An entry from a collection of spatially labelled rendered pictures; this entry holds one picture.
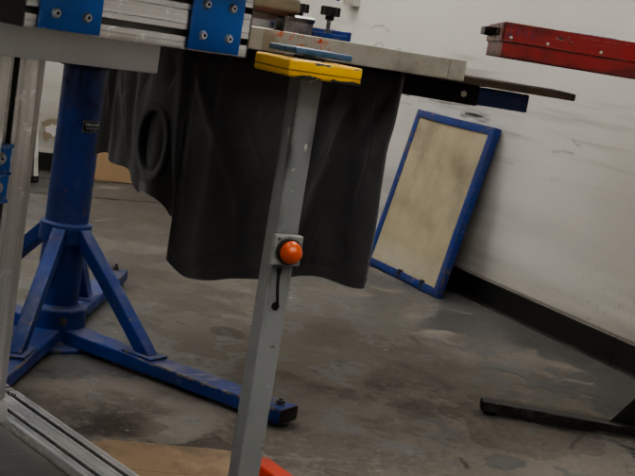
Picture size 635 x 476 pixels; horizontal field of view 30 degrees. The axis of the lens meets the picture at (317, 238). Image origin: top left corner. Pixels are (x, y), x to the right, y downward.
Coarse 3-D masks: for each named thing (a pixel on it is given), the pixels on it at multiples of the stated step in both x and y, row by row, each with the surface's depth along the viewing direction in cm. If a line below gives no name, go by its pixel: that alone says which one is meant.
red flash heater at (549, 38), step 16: (512, 32) 305; (528, 32) 305; (544, 32) 305; (560, 32) 304; (496, 48) 321; (512, 48) 306; (528, 48) 306; (544, 48) 306; (560, 48) 305; (576, 48) 305; (592, 48) 305; (608, 48) 304; (624, 48) 304; (544, 64) 348; (560, 64) 306; (576, 64) 306; (592, 64) 306; (608, 64) 306; (624, 64) 305
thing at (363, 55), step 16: (256, 32) 200; (272, 32) 201; (288, 32) 203; (256, 48) 201; (320, 48) 206; (336, 48) 208; (352, 48) 209; (368, 48) 210; (384, 48) 212; (368, 64) 211; (384, 64) 213; (400, 64) 214; (416, 64) 216; (432, 64) 217; (448, 64) 219; (464, 64) 220
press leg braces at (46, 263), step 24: (24, 240) 350; (48, 240) 332; (48, 264) 327; (96, 264) 335; (48, 288) 327; (120, 288) 334; (24, 312) 317; (120, 312) 331; (24, 336) 313; (144, 336) 329
